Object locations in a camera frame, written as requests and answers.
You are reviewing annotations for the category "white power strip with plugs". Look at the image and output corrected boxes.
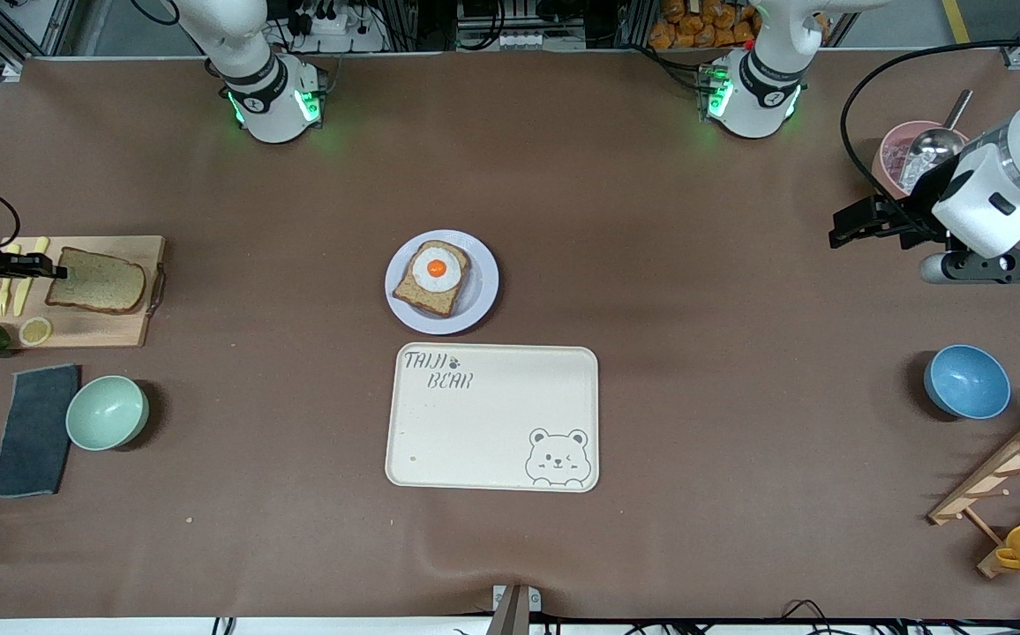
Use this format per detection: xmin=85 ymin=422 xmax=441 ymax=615
xmin=285 ymin=0 xmax=387 ymax=54

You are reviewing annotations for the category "mint green bowl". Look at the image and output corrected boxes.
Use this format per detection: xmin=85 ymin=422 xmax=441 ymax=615
xmin=65 ymin=376 xmax=150 ymax=452

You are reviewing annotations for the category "brown table mat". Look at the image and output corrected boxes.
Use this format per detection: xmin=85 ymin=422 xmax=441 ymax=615
xmin=0 ymin=50 xmax=1020 ymax=620

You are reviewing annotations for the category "blue bowl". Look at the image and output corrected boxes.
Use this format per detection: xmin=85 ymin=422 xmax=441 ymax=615
xmin=923 ymin=344 xmax=1012 ymax=420

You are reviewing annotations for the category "fried egg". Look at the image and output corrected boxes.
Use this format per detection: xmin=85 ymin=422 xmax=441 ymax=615
xmin=410 ymin=248 xmax=463 ymax=294

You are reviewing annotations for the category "aluminium frame strut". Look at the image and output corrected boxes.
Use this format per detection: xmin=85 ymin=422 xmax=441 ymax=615
xmin=0 ymin=0 xmax=79 ymax=64

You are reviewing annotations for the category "long white power strip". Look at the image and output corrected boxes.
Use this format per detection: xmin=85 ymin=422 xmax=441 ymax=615
xmin=457 ymin=31 xmax=586 ymax=51

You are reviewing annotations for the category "yellow plastic fork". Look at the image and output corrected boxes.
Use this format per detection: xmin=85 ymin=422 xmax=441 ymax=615
xmin=0 ymin=243 xmax=21 ymax=318

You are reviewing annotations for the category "metal scoop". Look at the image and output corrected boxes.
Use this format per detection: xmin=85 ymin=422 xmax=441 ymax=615
xmin=903 ymin=88 xmax=975 ymax=177

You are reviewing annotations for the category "clear crinkled ice pile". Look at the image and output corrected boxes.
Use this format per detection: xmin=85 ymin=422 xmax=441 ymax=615
xmin=900 ymin=152 xmax=936 ymax=193

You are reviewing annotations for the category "yellow plastic knife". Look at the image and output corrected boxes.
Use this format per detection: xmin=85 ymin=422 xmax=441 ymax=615
xmin=13 ymin=236 xmax=50 ymax=318

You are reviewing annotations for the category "wooden cutting board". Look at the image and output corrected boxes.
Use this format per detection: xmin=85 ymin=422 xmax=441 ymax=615
xmin=0 ymin=235 xmax=167 ymax=348

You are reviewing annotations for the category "wooden peg rack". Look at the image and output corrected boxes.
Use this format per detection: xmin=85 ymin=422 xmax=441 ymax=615
xmin=927 ymin=407 xmax=1020 ymax=579

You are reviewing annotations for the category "pink bowl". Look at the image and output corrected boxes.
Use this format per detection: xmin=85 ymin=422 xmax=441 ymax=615
xmin=877 ymin=121 xmax=971 ymax=200

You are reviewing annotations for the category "black floor cable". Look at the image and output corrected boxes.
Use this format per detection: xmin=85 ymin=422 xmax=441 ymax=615
xmin=775 ymin=600 xmax=859 ymax=635

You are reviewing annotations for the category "brown toast bread slice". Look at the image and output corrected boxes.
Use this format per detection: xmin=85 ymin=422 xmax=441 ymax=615
xmin=392 ymin=240 xmax=472 ymax=318
xmin=45 ymin=247 xmax=147 ymax=316

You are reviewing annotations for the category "cream bear print tray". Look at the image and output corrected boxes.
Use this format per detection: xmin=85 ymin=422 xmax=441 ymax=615
xmin=385 ymin=343 xmax=600 ymax=493

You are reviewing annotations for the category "metal table bracket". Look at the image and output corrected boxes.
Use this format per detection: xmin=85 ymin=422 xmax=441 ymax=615
xmin=485 ymin=584 xmax=543 ymax=635

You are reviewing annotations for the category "dark grey cloth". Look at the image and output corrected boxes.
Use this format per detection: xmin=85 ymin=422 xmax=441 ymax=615
xmin=0 ymin=364 xmax=81 ymax=499

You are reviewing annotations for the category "white round plate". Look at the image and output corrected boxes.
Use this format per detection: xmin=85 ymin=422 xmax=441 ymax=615
xmin=384 ymin=229 xmax=500 ymax=336

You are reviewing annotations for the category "orange snack pile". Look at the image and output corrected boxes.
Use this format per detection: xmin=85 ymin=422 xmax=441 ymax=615
xmin=649 ymin=0 xmax=758 ymax=50

